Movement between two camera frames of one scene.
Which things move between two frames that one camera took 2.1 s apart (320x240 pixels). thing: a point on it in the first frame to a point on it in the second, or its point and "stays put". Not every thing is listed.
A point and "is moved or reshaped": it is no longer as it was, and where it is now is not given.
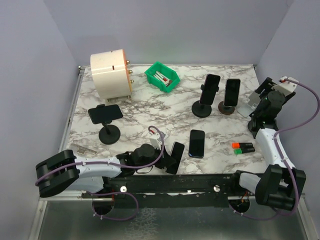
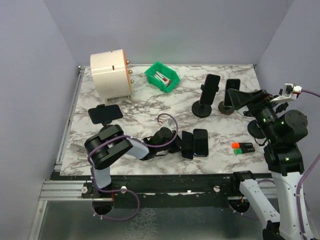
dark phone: x=232 y=92 stays put
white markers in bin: x=163 y=78 stays put
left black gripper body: x=157 y=153 to x=174 y=147
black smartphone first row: x=209 y=89 stays put
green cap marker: x=243 y=150 stays put
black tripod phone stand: x=255 y=124 stays put
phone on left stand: x=105 y=114 stays put
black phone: x=197 y=142 is moved or reshaped
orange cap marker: x=238 y=145 stays put
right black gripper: x=266 y=85 to x=240 y=98
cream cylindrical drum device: x=111 y=74 stays put
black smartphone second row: x=176 y=153 to x=187 y=145
